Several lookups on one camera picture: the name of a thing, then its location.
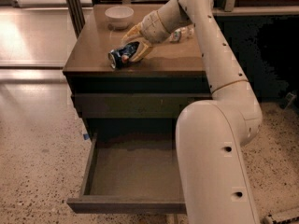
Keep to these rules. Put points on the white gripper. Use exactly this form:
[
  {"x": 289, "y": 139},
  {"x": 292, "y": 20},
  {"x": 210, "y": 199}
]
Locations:
[{"x": 152, "y": 26}]

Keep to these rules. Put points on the blue pepsi can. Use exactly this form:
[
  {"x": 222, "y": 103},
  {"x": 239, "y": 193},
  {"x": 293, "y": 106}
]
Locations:
[{"x": 120, "y": 57}]

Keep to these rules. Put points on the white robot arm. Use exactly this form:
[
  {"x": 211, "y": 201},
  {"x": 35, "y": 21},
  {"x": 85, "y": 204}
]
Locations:
[{"x": 210, "y": 133}]

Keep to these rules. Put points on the brown drawer cabinet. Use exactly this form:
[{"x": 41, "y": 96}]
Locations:
[{"x": 169, "y": 68}]

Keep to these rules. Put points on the closed grey top drawer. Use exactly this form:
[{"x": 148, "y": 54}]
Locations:
[{"x": 133, "y": 106}]

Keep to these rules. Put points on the open grey middle drawer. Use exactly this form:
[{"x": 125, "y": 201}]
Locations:
[{"x": 134, "y": 173}]

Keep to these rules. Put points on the white ceramic bowl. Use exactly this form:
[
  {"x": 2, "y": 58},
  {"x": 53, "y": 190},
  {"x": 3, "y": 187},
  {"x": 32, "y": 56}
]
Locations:
[{"x": 119, "y": 17}]

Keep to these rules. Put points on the clear plastic water bottle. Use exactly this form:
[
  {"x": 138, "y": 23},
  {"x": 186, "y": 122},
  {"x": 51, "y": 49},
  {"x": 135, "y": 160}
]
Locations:
[{"x": 181, "y": 34}]

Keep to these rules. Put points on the blue tape piece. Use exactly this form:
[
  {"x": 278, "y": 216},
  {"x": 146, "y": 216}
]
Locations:
[{"x": 86, "y": 136}]

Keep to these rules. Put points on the white power strip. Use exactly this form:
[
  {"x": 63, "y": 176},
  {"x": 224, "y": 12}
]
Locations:
[{"x": 290, "y": 216}]

